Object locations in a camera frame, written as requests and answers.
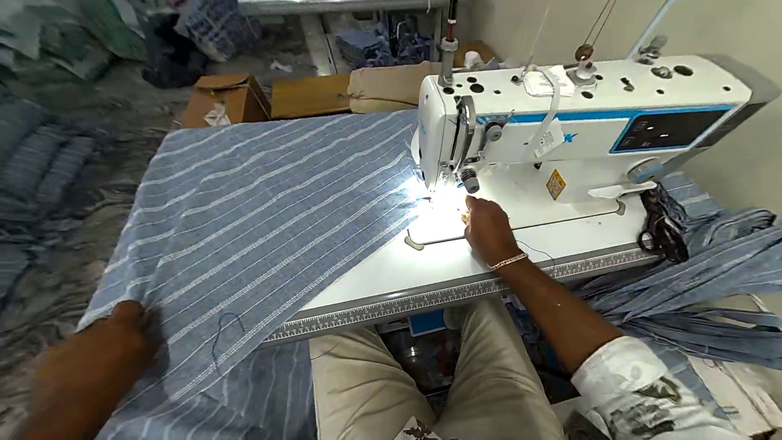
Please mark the person's right fingers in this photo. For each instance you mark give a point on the person's right fingers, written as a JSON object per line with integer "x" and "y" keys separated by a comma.
{"x": 473, "y": 207}

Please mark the white sewing machine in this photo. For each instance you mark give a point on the white sewing machine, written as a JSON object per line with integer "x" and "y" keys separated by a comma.
{"x": 519, "y": 146}

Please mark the white paper tag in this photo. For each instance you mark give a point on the white paper tag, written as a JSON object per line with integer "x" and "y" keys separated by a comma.
{"x": 550, "y": 138}

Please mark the person's legs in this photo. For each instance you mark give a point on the person's legs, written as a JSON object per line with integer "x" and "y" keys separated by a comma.
{"x": 489, "y": 366}

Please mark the blue white striped fabric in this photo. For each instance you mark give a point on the blue white striped fabric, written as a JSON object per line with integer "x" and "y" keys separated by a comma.
{"x": 256, "y": 214}

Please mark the person's left fingers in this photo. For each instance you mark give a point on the person's left fingers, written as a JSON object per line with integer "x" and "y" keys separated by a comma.
{"x": 130, "y": 313}

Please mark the pile of folded grey-blue fabric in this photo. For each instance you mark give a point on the pile of folded grey-blue fabric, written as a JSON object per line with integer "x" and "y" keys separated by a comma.
{"x": 43, "y": 165}

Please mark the beige cloth bundle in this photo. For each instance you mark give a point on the beige cloth bundle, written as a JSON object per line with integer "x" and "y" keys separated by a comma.
{"x": 391, "y": 87}

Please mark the person's left hand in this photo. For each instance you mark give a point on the person's left hand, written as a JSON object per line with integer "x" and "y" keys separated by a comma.
{"x": 101, "y": 351}

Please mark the white sewing table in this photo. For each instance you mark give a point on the white sewing table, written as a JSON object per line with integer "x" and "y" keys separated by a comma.
{"x": 391, "y": 275}

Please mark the white table with metal legs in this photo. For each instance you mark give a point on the white table with metal legs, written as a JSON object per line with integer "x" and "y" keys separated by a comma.
{"x": 317, "y": 36}

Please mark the checked blue fabric bundle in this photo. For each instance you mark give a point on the checked blue fabric bundle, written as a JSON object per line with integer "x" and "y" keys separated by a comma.
{"x": 217, "y": 24}

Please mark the pile of blue striped fabric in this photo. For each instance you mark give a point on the pile of blue striped fabric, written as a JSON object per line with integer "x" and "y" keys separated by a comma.
{"x": 702, "y": 275}

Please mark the person's left forearm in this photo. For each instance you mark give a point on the person's left forearm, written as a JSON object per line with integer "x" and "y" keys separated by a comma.
{"x": 61, "y": 408}

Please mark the open brown cardboard box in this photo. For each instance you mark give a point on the open brown cardboard box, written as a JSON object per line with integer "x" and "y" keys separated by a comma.
{"x": 226, "y": 104}

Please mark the pile of green-white plastic bags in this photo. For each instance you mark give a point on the pile of green-white plastic bags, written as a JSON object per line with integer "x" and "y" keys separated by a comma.
{"x": 79, "y": 36}

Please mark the black scissors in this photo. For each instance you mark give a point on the black scissors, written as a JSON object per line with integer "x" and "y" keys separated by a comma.
{"x": 663, "y": 235}

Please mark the flat brown cardboard box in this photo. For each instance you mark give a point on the flat brown cardboard box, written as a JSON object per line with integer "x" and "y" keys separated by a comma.
{"x": 308, "y": 96}

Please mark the black bag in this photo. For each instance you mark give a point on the black bag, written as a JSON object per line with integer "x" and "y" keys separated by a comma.
{"x": 171, "y": 55}

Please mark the person's right hand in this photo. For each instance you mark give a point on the person's right hand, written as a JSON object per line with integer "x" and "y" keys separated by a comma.
{"x": 489, "y": 232}

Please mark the folded white cloth piece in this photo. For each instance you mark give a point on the folded white cloth piece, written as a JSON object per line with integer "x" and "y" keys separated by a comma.
{"x": 547, "y": 81}

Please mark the pile of blue garments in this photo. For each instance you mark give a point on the pile of blue garments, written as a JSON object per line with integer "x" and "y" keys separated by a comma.
{"x": 385, "y": 46}

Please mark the bundle of dark fabric strips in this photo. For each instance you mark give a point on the bundle of dark fabric strips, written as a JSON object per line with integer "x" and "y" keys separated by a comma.
{"x": 669, "y": 205}

